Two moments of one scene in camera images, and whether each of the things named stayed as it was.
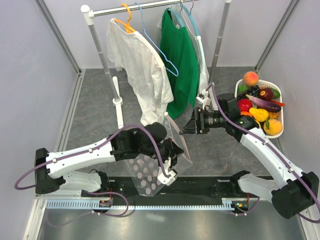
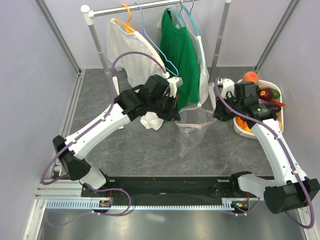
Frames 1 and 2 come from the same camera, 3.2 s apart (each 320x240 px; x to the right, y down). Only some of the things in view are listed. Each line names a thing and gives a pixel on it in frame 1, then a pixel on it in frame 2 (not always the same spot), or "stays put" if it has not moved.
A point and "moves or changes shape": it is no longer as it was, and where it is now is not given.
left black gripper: (173, 151) -> (172, 113)
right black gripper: (196, 124) -> (219, 112)
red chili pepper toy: (278, 103) stays put
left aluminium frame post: (53, 26) stays put
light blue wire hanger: (144, 30) stays put
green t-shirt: (180, 52) stays put
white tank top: (181, 21) stays put
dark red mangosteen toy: (266, 93) stays put
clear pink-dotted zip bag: (150, 177) moves or changes shape
